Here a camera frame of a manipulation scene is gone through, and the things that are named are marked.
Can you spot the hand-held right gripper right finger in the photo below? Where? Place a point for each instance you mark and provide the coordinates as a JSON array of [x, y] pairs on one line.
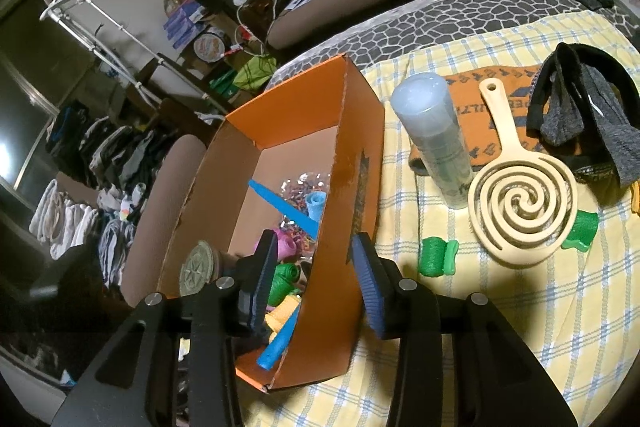
[[367, 287]]

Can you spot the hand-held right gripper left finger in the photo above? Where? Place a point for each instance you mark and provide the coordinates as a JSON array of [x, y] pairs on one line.
[[262, 279]]

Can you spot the orange cardboard box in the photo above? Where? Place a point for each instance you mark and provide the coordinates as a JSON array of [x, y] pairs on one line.
[[300, 107]]

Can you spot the beige spiral trivet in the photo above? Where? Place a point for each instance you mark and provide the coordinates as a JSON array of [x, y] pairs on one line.
[[500, 132]]

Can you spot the grey and black headband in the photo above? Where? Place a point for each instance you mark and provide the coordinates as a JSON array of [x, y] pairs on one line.
[[565, 117]]

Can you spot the green plastic spool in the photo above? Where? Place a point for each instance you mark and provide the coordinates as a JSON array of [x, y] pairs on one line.
[[432, 257], [285, 279], [582, 229]]

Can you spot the pink plastic spool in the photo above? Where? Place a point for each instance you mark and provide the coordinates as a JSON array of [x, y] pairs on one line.
[[287, 247]]

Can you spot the yellow plastic spool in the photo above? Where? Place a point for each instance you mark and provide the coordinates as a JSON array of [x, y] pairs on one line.
[[280, 318]]

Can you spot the round grey embossed disc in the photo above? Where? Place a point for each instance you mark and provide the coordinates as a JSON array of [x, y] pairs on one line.
[[200, 267]]

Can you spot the blue ribbed plastic stick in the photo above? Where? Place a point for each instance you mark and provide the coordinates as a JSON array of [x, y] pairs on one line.
[[272, 352]]

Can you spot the light blue plastic spool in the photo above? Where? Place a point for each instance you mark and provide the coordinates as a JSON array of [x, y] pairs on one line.
[[316, 206]]

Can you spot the clear bag of rubber bands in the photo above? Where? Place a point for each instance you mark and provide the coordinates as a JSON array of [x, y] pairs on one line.
[[296, 191]]

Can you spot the brown padded stool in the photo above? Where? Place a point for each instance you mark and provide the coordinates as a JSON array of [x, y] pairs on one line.
[[165, 207]]

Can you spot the yellow checked cloth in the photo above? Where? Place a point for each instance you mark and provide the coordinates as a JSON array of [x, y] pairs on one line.
[[500, 332]]

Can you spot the translucent grey bottle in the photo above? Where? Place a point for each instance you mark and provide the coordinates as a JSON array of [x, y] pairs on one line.
[[430, 132]]

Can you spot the piles of folded clothes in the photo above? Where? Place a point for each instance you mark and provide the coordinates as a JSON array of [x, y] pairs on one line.
[[100, 187]]

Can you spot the orange printed towel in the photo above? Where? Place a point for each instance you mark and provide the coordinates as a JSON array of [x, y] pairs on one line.
[[465, 107]]

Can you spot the green plastic bag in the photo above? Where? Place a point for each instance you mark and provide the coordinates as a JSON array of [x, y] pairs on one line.
[[255, 72]]

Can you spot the round printed tin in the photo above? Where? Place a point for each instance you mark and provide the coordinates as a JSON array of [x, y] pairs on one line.
[[208, 47]]

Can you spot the purple packets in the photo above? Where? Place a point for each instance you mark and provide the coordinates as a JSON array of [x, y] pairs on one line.
[[182, 22]]

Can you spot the grey stone-pattern blanket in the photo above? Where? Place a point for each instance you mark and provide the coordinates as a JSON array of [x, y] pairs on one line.
[[425, 17]]

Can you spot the white metal stand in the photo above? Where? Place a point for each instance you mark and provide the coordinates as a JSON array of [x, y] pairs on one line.
[[125, 34]]

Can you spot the yellow plastic piece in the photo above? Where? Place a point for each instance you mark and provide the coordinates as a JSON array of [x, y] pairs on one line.
[[636, 199]]

